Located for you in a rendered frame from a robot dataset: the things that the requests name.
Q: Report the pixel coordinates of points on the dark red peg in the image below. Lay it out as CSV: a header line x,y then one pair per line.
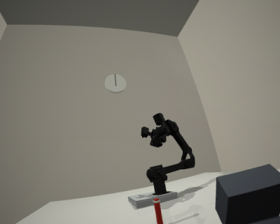
x,y
158,211

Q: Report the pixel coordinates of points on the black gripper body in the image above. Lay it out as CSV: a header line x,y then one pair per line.
x,y
145,133

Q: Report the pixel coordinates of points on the grey sloped panel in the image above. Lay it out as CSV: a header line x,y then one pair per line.
x,y
251,196

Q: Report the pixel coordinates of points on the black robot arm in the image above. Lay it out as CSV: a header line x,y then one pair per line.
x,y
157,174

